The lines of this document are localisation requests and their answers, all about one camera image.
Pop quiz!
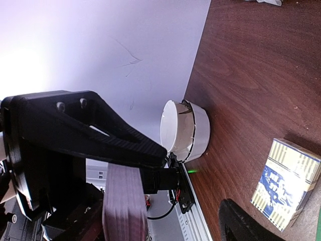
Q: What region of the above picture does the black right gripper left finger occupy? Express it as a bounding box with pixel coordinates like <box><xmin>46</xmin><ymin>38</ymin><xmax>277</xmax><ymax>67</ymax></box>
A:
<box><xmin>42</xmin><ymin>185</ymin><xmax>103</xmax><ymax>240</ymax></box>

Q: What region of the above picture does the white bowl stack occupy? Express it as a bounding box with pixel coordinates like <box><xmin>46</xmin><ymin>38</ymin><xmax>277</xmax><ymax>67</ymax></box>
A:
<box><xmin>160</xmin><ymin>100</ymin><xmax>211</xmax><ymax>163</ymax></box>

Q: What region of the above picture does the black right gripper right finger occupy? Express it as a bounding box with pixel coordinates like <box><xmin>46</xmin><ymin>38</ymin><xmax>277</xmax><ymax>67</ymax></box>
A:
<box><xmin>218</xmin><ymin>198</ymin><xmax>283</xmax><ymax>241</ymax></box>

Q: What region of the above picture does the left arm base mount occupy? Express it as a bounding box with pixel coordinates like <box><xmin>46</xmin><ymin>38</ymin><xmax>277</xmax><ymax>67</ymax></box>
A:
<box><xmin>140</xmin><ymin>153</ymin><xmax>195</xmax><ymax>214</ymax></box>

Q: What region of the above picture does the aluminium front rail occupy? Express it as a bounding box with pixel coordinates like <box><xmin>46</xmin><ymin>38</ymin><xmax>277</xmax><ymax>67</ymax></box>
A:
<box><xmin>86</xmin><ymin>159</ymin><xmax>212</xmax><ymax>240</ymax></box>

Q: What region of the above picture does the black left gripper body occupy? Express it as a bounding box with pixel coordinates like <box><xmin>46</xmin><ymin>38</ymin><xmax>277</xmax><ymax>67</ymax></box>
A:
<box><xmin>1</xmin><ymin>96</ymin><xmax>85</xmax><ymax>220</ymax></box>

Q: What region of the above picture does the blue yellow card box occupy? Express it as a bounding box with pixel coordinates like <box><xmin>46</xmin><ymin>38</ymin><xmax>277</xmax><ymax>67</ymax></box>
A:
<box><xmin>251</xmin><ymin>139</ymin><xmax>320</xmax><ymax>231</ymax></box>

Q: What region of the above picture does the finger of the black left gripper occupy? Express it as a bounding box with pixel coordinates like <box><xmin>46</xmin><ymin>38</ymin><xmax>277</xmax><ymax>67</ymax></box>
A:
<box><xmin>15</xmin><ymin>91</ymin><xmax>167</xmax><ymax>169</ymax></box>

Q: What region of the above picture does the red card deck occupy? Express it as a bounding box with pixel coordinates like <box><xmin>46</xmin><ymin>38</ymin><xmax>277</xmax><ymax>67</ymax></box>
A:
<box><xmin>102</xmin><ymin>164</ymin><xmax>147</xmax><ymax>240</ymax></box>

